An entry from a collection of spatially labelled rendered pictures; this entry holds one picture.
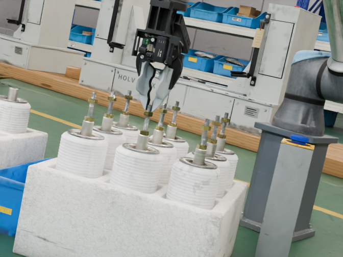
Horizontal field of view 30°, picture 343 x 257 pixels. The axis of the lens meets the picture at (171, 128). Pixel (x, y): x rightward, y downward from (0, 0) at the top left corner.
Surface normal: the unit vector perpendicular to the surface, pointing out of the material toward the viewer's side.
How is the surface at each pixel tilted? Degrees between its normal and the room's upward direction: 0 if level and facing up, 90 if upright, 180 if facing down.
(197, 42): 90
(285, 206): 90
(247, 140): 90
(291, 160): 90
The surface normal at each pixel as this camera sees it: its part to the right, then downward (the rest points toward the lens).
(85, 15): 0.79, 0.24
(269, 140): -0.58, -0.02
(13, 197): -0.29, 0.10
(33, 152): 0.93, 0.23
